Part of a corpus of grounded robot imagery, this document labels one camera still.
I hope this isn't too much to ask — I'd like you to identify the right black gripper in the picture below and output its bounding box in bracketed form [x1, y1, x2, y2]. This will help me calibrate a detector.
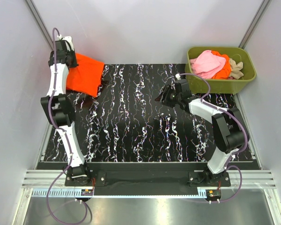
[155, 84, 181, 108]

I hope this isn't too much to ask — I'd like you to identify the orange t shirt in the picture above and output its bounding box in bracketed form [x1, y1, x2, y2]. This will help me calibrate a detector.
[66, 53, 104, 97]
[211, 51, 231, 79]

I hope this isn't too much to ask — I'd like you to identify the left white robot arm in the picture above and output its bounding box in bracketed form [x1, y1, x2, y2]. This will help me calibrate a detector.
[40, 36, 92, 186]

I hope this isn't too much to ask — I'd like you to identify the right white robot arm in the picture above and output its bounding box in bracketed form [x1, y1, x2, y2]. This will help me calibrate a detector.
[155, 79, 250, 186]

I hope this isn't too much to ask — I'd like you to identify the olive green plastic bin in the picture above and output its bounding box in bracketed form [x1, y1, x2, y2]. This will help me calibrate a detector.
[187, 46, 256, 95]

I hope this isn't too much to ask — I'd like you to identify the black marble pattern mat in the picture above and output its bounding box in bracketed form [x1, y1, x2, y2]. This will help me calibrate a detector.
[41, 63, 257, 164]

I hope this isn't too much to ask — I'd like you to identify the pink t shirt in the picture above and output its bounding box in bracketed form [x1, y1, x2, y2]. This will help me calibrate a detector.
[190, 50, 226, 79]

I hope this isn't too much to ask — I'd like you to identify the orange t shirt in bin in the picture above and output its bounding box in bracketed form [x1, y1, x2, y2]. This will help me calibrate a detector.
[211, 51, 231, 79]

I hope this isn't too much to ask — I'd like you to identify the beige t shirt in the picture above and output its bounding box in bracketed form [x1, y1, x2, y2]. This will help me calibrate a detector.
[228, 58, 244, 80]

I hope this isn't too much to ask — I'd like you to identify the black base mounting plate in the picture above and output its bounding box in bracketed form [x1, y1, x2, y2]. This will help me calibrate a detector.
[65, 162, 231, 197]

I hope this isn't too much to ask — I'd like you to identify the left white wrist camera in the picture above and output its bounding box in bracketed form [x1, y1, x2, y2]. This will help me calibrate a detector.
[57, 35, 74, 51]

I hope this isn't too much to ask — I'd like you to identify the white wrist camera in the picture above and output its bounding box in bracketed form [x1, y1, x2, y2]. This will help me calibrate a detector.
[175, 74, 181, 81]
[57, 35, 74, 51]

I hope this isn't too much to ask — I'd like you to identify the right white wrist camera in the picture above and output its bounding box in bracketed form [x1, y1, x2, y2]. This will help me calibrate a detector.
[175, 74, 181, 81]

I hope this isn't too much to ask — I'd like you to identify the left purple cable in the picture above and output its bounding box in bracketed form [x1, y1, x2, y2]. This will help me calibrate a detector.
[46, 27, 93, 223]

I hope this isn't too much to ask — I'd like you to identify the purple cable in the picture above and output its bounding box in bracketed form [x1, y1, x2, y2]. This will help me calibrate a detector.
[46, 27, 93, 223]
[179, 73, 249, 203]

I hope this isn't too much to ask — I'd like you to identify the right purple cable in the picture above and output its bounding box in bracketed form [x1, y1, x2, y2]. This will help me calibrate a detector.
[179, 73, 249, 203]

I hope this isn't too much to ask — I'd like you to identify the left aluminium corner post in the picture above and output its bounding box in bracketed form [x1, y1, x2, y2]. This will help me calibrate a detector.
[24, 0, 53, 52]

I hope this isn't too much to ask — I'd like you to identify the aluminium corner post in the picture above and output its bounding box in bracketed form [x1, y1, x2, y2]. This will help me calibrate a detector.
[24, 0, 53, 52]
[238, 0, 272, 49]

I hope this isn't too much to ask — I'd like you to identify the aluminium rail frame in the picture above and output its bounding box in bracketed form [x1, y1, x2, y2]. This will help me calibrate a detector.
[22, 170, 276, 199]

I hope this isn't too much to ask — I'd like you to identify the right aluminium corner post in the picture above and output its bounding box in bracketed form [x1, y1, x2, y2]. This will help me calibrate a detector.
[238, 0, 272, 49]

